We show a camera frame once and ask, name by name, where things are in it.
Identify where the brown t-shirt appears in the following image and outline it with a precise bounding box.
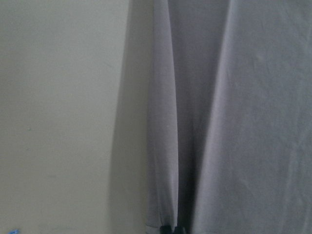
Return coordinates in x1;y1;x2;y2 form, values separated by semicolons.
146;0;312;234

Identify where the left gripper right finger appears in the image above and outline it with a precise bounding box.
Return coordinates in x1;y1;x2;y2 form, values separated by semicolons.
174;226;187;234

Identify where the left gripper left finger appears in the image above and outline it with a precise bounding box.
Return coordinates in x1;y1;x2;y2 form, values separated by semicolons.
159;225;172;234

